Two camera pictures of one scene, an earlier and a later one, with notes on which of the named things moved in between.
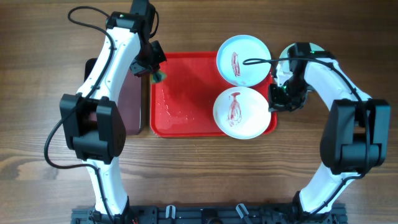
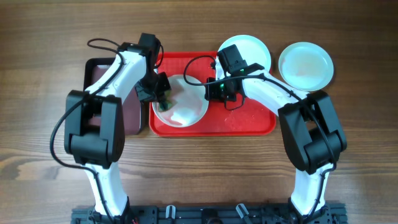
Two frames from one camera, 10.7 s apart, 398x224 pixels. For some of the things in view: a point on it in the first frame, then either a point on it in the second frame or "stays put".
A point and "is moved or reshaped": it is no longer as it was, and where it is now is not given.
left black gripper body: x=149 y=58 to x=153 y=86
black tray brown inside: x=131 y=98 stays put
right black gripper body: x=291 y=93 to x=223 y=91
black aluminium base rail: x=211 y=214 stays put
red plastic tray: x=183 y=104 stays put
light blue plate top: x=234 y=51 stays put
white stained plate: x=242 y=112 to x=191 y=104
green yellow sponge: x=158 y=77 is moved or reshaped
